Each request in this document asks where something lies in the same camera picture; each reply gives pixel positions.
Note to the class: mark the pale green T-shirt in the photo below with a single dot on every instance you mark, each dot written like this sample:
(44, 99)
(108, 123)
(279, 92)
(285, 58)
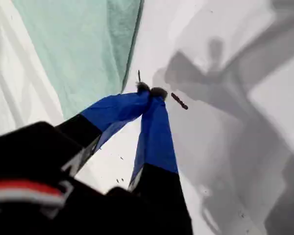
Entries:
(76, 49)

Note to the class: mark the small brown debris scrap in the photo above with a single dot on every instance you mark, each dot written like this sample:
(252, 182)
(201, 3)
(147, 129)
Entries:
(179, 101)

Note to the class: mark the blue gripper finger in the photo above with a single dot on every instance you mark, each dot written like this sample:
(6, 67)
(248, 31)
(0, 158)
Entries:
(112, 110)
(156, 147)

